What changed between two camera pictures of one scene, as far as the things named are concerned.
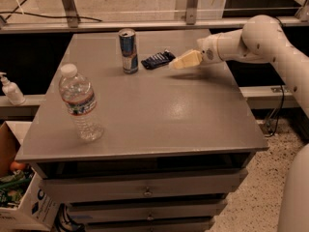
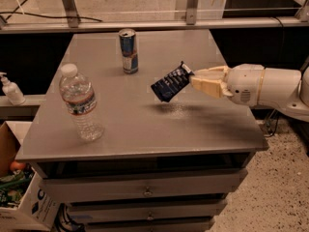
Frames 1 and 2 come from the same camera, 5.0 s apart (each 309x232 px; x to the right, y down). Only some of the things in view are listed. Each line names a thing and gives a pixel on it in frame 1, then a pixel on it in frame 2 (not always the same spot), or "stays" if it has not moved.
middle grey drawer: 171,209 stays
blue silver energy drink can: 128,49 stays
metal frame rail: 42,27 stays
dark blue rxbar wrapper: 157,60 to 168,86
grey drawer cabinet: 176,147 stays
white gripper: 209,49 to 245,83
